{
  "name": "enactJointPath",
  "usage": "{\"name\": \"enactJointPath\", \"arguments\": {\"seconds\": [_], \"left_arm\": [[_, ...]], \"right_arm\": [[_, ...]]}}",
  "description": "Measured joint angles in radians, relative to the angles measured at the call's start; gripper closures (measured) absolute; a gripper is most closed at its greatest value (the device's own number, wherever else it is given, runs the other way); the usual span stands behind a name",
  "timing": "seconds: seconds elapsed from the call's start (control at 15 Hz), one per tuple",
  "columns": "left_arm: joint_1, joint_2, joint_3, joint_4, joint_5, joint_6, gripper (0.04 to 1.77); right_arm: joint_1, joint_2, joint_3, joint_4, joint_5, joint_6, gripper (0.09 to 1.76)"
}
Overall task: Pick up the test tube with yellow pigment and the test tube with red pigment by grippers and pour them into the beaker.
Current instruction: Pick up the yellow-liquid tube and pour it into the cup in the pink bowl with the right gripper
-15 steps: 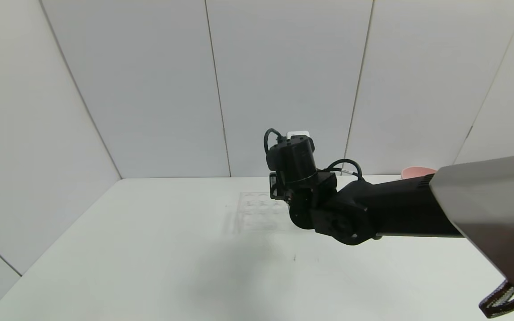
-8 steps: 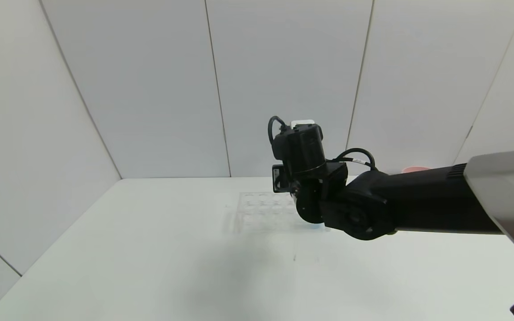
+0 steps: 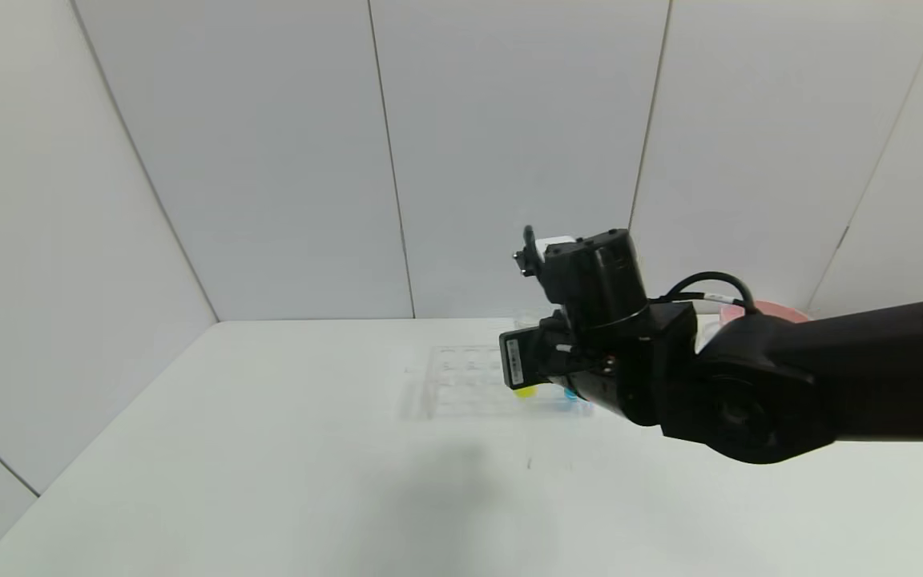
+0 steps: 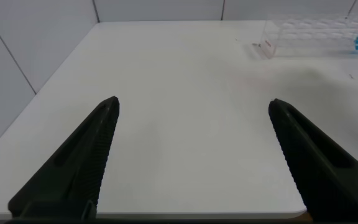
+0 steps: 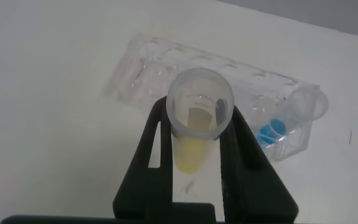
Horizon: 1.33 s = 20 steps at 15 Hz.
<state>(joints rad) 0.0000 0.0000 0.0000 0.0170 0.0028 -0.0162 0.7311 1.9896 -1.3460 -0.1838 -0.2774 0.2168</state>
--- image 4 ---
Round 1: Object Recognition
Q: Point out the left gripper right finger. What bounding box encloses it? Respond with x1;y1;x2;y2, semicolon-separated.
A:
267;98;358;223

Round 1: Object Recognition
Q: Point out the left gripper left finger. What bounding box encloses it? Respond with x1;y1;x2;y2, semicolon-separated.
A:
7;95;121;219

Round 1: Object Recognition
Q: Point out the clear plastic test tube rack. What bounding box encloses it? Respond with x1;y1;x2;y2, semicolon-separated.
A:
258;12;358;60

